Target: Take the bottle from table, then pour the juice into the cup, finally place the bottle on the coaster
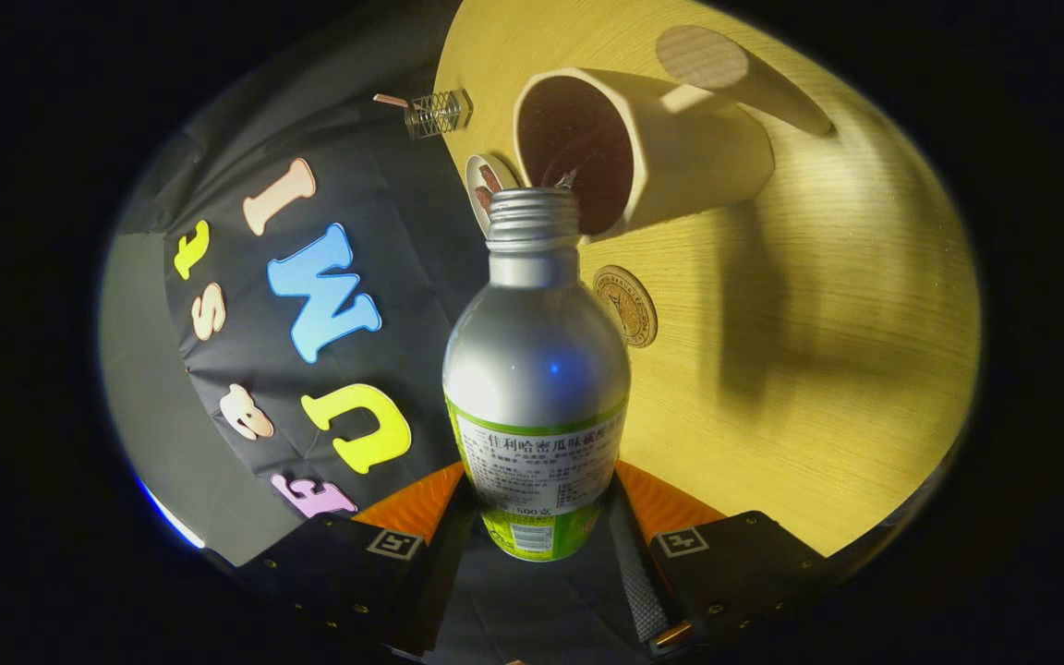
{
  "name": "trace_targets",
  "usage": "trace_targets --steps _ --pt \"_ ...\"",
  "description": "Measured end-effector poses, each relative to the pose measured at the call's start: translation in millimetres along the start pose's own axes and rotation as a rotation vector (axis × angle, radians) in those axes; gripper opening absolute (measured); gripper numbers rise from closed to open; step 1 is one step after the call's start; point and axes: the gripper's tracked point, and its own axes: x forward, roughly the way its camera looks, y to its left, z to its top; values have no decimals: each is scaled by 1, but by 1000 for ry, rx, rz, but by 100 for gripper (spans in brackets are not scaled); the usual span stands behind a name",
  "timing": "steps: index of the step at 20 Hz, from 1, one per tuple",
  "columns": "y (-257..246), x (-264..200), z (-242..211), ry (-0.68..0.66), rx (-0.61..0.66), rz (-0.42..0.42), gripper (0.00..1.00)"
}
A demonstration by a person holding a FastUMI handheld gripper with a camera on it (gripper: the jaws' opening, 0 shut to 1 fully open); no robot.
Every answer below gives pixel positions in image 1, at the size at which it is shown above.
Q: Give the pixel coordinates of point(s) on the round brown coaster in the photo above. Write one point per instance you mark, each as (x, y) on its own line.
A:
(629, 307)

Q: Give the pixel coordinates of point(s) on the white round plate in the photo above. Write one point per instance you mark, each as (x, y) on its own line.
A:
(474, 177)

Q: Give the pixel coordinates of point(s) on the pink striped straw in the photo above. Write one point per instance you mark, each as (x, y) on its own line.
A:
(391, 100)

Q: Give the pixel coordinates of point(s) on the silver green juice bottle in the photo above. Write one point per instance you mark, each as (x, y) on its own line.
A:
(537, 360)

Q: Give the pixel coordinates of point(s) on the red meat piece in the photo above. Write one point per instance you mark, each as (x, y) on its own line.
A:
(483, 199)
(491, 177)

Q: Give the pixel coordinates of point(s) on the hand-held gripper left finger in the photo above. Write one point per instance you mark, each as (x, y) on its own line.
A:
(426, 582)

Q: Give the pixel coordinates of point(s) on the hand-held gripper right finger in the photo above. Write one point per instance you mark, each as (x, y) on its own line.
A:
(641, 582)

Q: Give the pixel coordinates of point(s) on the wooden table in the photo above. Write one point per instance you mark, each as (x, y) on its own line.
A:
(818, 388)

